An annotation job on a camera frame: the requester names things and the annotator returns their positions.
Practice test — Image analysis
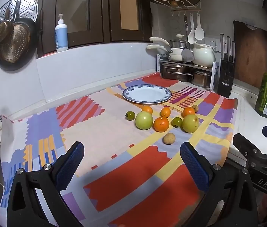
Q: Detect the large orange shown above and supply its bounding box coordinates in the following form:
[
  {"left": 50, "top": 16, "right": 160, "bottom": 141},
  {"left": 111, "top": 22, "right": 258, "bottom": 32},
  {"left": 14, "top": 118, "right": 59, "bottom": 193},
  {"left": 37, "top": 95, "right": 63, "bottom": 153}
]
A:
[{"left": 153, "top": 117, "right": 170, "bottom": 133}]

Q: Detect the metal slotted spatula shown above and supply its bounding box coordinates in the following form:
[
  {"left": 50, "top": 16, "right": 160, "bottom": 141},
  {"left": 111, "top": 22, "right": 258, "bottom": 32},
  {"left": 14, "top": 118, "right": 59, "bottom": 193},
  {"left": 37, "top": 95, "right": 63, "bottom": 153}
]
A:
[{"left": 181, "top": 14, "right": 194, "bottom": 62}]

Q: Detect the dark wooden window frame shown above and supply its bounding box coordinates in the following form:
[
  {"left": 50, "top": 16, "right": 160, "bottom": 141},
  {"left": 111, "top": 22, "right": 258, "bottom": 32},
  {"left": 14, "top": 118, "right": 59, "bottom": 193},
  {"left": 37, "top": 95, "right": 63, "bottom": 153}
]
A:
[{"left": 38, "top": 0, "right": 153, "bottom": 58}]

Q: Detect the white rice paddle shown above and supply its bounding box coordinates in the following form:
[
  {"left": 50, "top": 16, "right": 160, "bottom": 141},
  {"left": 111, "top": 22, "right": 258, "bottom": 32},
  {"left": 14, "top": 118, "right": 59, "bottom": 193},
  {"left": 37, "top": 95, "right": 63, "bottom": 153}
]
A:
[{"left": 194, "top": 13, "right": 205, "bottom": 40}]

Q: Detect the brown kiwi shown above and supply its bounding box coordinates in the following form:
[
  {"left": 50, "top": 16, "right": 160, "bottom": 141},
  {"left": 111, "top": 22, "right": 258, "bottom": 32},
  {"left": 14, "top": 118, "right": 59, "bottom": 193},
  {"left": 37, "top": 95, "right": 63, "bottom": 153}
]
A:
[{"left": 163, "top": 133, "right": 176, "bottom": 145}]

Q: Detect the large yellow-green apple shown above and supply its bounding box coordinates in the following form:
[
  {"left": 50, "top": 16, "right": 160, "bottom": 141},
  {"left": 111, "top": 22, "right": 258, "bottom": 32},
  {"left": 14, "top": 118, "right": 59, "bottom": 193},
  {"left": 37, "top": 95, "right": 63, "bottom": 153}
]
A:
[{"left": 182, "top": 114, "right": 199, "bottom": 133}]

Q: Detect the black knife block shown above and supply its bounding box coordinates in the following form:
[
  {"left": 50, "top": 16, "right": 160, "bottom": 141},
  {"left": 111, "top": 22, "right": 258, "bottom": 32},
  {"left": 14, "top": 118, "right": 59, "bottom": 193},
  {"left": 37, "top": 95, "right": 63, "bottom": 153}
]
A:
[{"left": 217, "top": 59, "right": 235, "bottom": 98}]

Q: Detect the white wall socket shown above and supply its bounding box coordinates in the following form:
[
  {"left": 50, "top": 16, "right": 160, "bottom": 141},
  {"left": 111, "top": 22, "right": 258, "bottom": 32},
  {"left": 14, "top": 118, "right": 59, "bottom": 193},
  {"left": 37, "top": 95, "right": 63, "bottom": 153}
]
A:
[{"left": 204, "top": 37, "right": 217, "bottom": 47}]

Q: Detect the steel pot with lid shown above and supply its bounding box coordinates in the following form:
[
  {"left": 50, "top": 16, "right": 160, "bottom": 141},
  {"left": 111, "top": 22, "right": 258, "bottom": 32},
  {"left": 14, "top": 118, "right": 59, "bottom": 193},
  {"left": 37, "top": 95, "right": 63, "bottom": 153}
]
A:
[{"left": 170, "top": 34, "right": 187, "bottom": 49}]

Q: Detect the copper colander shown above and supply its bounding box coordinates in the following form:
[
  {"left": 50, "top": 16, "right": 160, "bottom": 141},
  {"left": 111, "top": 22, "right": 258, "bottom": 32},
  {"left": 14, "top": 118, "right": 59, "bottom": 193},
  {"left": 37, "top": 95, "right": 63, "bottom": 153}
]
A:
[{"left": 0, "top": 24, "right": 31, "bottom": 63}]

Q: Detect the small steel pot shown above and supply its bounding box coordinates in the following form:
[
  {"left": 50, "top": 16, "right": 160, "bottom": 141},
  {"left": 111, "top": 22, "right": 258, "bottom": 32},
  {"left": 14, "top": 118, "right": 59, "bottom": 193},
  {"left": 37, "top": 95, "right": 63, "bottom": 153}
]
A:
[{"left": 191, "top": 70, "right": 212, "bottom": 88}]

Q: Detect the blue rimmed white plate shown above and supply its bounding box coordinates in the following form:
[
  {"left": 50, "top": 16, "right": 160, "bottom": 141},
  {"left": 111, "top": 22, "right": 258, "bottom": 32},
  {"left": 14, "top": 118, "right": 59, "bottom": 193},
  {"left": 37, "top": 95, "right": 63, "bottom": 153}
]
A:
[{"left": 122, "top": 84, "right": 173, "bottom": 105}]

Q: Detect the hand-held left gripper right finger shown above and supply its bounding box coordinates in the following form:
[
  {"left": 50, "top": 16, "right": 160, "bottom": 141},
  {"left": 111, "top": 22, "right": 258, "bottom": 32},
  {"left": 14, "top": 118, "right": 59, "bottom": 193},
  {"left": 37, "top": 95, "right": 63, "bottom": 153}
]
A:
[{"left": 180, "top": 142, "right": 258, "bottom": 227}]

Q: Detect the brown wooden cutting board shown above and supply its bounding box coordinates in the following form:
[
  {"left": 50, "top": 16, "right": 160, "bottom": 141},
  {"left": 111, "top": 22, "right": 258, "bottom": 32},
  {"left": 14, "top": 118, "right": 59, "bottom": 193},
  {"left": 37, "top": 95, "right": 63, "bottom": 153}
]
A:
[{"left": 233, "top": 20, "right": 267, "bottom": 89}]

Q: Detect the wide steel pot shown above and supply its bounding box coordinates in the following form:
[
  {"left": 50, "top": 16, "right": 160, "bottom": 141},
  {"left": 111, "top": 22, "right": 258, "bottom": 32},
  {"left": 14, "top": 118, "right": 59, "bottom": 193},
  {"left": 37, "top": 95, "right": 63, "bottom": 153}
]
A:
[{"left": 160, "top": 64, "right": 193, "bottom": 82}]

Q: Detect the white pot rack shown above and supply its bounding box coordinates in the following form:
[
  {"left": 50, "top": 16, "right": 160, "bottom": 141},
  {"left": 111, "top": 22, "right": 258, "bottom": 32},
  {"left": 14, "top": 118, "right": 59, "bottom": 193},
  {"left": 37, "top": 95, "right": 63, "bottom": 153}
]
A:
[{"left": 156, "top": 53, "right": 218, "bottom": 92}]

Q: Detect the white wire wall rack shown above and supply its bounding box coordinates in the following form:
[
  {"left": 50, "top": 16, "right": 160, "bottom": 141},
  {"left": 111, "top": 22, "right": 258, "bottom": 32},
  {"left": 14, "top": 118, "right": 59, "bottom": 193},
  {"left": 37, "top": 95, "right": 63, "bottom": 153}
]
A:
[{"left": 153, "top": 0, "right": 201, "bottom": 13}]

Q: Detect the white pump lotion bottle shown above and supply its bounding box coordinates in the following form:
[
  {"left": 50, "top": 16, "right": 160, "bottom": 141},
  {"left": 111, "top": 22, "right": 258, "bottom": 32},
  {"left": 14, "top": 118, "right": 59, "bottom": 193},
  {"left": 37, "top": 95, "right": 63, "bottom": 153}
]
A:
[{"left": 54, "top": 14, "right": 69, "bottom": 52}]

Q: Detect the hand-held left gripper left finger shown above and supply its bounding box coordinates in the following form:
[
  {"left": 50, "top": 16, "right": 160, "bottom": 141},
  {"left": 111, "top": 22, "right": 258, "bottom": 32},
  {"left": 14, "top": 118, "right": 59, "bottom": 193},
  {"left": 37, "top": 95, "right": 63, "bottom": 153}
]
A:
[{"left": 6, "top": 141, "right": 85, "bottom": 227}]

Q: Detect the colourful patterned cloth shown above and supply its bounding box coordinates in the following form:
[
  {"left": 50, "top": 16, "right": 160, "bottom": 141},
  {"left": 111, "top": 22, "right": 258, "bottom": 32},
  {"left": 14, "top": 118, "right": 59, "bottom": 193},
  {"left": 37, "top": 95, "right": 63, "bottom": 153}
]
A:
[{"left": 0, "top": 72, "right": 239, "bottom": 227}]

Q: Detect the cream saucepan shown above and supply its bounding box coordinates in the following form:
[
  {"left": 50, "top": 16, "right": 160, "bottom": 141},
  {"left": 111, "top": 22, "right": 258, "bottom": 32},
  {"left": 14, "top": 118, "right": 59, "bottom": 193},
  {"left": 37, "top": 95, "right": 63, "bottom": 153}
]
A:
[
  {"left": 149, "top": 37, "right": 183, "bottom": 55},
  {"left": 146, "top": 44, "right": 183, "bottom": 61}
]

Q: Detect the dark frying pan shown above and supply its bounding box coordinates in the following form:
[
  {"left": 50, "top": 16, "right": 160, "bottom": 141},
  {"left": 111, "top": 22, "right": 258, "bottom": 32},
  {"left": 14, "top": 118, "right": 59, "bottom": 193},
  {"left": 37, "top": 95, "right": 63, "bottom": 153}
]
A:
[{"left": 0, "top": 0, "right": 39, "bottom": 72}]

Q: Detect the white ceramic pot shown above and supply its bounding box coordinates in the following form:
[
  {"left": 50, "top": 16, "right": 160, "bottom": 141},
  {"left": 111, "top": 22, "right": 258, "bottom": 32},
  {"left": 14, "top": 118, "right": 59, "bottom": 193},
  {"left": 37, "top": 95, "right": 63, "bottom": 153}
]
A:
[{"left": 191, "top": 43, "right": 217, "bottom": 68}]

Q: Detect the small copper strainer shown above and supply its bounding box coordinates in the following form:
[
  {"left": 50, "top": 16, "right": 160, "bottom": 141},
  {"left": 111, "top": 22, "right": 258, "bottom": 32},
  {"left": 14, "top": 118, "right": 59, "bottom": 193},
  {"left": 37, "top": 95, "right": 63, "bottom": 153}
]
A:
[{"left": 0, "top": 8, "right": 14, "bottom": 44}]

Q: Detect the perforated metal steamer tray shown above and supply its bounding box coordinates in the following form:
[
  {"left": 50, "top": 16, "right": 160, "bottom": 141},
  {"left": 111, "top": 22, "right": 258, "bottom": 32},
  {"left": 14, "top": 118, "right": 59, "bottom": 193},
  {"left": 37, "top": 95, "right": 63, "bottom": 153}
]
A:
[{"left": 0, "top": 0, "right": 39, "bottom": 54}]

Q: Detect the large green apple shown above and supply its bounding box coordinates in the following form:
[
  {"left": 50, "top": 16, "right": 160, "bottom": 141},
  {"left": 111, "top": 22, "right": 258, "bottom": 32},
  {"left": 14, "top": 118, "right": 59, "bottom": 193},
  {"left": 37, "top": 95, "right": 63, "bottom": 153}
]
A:
[{"left": 135, "top": 111, "right": 154, "bottom": 130}]

